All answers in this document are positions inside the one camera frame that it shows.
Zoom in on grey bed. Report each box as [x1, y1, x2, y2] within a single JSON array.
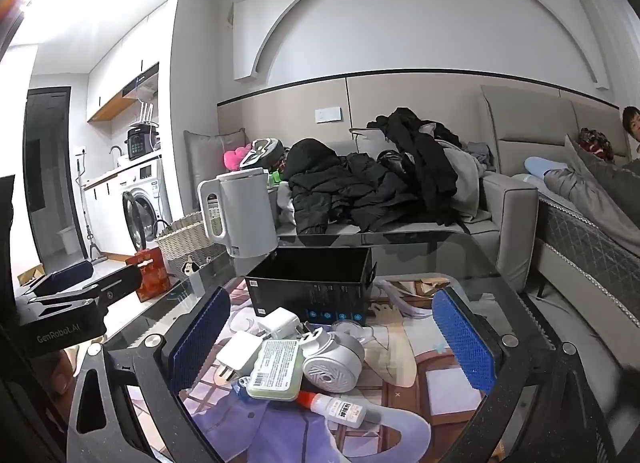
[[480, 84, 640, 394]]

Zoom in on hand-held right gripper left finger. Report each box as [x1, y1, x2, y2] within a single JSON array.
[[67, 285, 232, 463]]

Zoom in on black countertop appliance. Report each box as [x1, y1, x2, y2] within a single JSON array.
[[126, 126, 162, 160]]

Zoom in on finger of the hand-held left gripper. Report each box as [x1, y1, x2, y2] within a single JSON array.
[[20, 259, 95, 299], [30, 264, 145, 316]]

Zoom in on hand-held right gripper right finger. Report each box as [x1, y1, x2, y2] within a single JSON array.
[[432, 287, 616, 463]]

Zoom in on white router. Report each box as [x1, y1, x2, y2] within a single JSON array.
[[135, 100, 158, 126]]

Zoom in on red patterned pillow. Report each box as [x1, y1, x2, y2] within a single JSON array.
[[580, 128, 615, 163]]

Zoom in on grey black helmet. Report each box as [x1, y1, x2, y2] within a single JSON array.
[[240, 138, 285, 169]]

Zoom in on printed cartoon desk mat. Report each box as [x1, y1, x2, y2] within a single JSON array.
[[177, 278, 506, 463]]

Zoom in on red gift bag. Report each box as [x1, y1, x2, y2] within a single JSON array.
[[125, 246, 173, 303]]

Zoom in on large white charger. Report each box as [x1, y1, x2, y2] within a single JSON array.
[[212, 329, 265, 385]]

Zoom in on small white charger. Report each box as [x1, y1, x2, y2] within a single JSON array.
[[257, 307, 301, 341]]

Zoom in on grey sofa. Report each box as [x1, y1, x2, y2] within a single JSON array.
[[182, 128, 538, 294]]

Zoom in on white glue bottle red cap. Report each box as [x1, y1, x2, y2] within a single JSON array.
[[296, 390, 383, 429]]

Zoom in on green white soap box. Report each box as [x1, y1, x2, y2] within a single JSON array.
[[246, 338, 303, 401]]

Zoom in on white wall cabinet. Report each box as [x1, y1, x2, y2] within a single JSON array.
[[86, 60, 161, 123]]

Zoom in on grey cushion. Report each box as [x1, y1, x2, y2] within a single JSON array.
[[183, 128, 248, 209]]

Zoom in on white washing machine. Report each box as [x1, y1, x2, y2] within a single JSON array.
[[120, 153, 173, 251]]

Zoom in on black cardboard box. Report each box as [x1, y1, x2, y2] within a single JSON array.
[[244, 245, 377, 324]]

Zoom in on black clothes pile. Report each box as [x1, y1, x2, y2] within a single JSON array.
[[367, 107, 463, 226]]

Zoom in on pink plush toy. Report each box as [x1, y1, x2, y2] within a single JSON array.
[[223, 143, 253, 170]]

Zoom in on white base cabinet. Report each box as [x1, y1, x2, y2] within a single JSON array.
[[82, 178, 126, 259]]

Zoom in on dark door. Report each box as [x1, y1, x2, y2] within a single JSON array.
[[22, 87, 72, 269]]

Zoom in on white round plug-in device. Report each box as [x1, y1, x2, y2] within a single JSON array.
[[298, 320, 367, 391]]

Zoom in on white electric kettle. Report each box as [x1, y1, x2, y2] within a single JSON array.
[[197, 167, 280, 259]]

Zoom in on wicker basket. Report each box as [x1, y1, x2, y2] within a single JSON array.
[[155, 210, 228, 269]]

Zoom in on black puffer jacket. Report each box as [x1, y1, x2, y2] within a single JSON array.
[[281, 138, 426, 235]]

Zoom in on grey garment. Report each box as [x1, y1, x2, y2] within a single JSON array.
[[440, 140, 496, 224]]

